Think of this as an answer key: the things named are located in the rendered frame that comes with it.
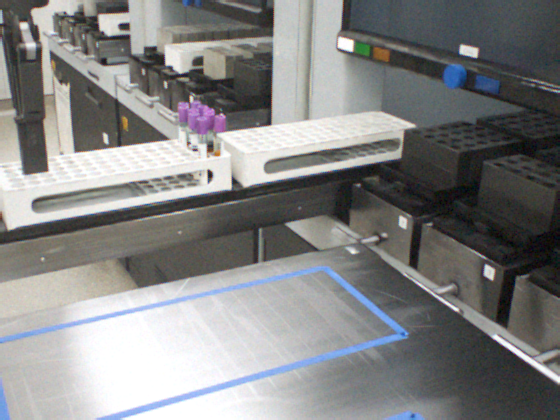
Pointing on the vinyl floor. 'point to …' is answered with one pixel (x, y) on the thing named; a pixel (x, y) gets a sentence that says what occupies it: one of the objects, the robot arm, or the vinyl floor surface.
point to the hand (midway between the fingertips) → (32, 145)
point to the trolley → (267, 351)
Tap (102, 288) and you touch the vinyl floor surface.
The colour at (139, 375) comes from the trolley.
